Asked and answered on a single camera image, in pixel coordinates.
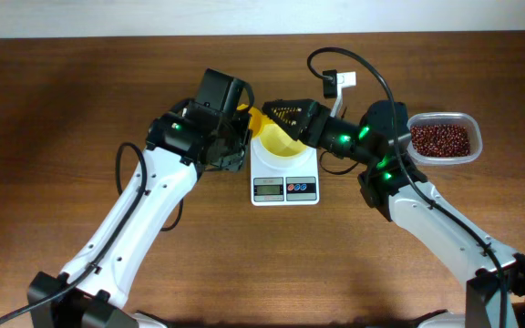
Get yellow plastic measuring scoop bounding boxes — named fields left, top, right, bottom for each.
left=248, top=107, right=273, bottom=138

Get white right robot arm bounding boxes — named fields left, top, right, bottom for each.
left=262, top=99, right=525, bottom=327

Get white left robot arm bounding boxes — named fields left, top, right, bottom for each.
left=27, top=69, right=254, bottom=327

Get yellow plastic bowl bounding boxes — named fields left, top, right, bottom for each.
left=259, top=124, right=307, bottom=158

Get white digital kitchen scale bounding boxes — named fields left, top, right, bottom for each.
left=250, top=138, right=320, bottom=207

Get clear plastic container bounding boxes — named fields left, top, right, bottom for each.
left=407, top=112, right=483, bottom=166

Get red adzuki beans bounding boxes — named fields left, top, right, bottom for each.
left=410, top=124, right=470, bottom=158

